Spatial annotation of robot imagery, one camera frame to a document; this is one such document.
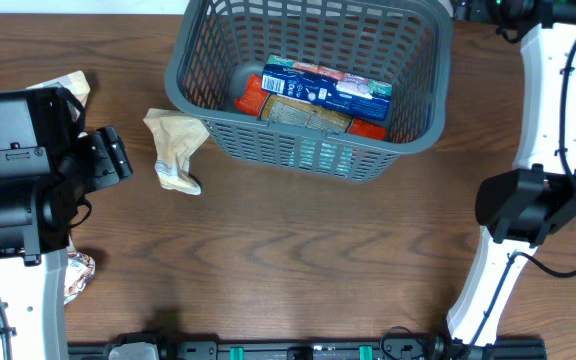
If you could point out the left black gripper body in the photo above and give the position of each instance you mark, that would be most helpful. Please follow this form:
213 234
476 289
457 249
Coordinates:
91 165

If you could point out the brown and cream snack pouch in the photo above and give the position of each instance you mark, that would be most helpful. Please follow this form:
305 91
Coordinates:
80 270

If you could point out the grey plastic laundry basket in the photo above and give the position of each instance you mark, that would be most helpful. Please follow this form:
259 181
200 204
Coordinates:
406 43

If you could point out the blue tissue multipack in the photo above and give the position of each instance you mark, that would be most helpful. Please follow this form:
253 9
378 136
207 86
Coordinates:
327 88

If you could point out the orange spaghetti packet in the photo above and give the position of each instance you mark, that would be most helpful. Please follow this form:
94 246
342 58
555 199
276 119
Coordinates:
270 107

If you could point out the mint green wipes packet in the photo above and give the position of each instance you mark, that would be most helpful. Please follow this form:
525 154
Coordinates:
322 158

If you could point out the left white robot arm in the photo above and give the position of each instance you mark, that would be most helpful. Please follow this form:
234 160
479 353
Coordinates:
36 216

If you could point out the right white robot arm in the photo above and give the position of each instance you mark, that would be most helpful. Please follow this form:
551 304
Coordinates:
517 210

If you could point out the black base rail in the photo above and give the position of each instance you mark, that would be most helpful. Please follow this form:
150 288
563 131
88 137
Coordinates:
397 343

